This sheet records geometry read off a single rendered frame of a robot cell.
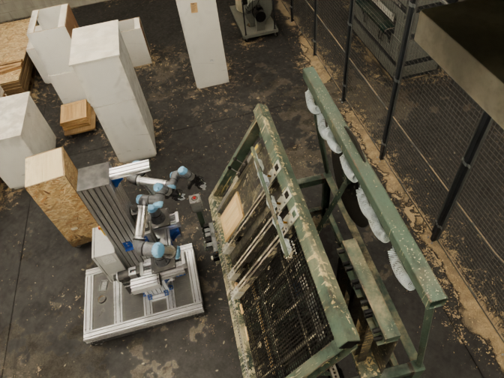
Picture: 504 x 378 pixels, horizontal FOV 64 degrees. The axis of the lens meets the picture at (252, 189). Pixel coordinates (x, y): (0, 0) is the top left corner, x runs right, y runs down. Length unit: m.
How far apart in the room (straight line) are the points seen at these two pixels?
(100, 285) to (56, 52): 3.92
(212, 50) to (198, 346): 4.63
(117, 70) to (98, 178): 2.37
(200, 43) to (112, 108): 2.03
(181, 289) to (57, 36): 4.41
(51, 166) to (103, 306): 1.62
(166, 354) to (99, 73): 3.36
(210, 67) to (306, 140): 2.20
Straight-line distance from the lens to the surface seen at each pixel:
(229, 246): 3.82
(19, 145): 6.28
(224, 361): 4.48
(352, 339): 2.46
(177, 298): 4.61
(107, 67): 5.42
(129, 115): 5.81
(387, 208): 2.59
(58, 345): 5.16
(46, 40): 7.28
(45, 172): 4.87
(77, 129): 7.20
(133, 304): 4.74
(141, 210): 3.33
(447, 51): 0.85
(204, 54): 7.10
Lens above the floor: 4.22
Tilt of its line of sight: 50 degrees down
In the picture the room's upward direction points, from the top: 9 degrees counter-clockwise
